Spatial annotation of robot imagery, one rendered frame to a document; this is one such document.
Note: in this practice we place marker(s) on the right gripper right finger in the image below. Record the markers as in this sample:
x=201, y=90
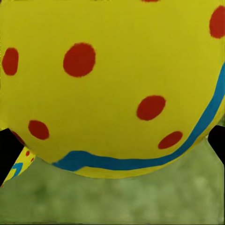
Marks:
x=217, y=141

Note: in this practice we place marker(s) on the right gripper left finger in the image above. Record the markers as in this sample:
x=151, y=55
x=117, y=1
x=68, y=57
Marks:
x=10, y=149

